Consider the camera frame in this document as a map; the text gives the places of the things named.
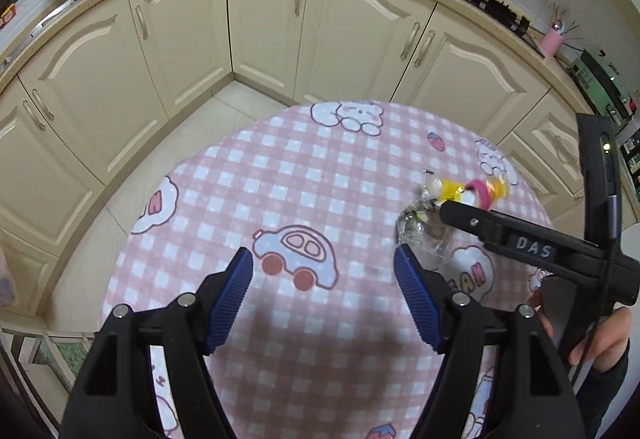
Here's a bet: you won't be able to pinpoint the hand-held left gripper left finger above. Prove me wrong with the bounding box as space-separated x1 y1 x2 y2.
60 246 254 439

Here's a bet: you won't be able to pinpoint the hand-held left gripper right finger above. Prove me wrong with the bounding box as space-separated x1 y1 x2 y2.
393 244 586 439

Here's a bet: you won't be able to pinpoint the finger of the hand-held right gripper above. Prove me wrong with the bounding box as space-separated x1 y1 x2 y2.
439 200 511 245

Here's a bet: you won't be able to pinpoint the clear plastic wrapper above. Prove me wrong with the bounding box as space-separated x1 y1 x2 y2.
397 196 451 266

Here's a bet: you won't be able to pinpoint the person's right forearm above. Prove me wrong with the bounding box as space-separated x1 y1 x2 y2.
572 349 632 439

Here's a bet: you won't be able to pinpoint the person's right hand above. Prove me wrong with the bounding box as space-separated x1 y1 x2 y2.
529 289 632 372

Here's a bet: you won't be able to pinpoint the pink checked tablecloth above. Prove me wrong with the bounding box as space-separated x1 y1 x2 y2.
101 100 556 439

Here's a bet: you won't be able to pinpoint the green electric cooker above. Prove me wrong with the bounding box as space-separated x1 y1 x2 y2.
570 48 640 135

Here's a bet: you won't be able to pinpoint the pink utensil holder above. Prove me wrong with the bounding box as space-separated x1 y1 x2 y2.
542 26 566 56

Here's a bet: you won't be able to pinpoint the clear plastic bag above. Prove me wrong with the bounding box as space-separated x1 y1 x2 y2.
0 244 18 307

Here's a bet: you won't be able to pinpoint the cream base cabinets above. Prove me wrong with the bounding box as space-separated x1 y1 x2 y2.
0 0 621 320

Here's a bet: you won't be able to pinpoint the pink ring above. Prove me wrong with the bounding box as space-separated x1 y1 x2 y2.
465 179 493 210

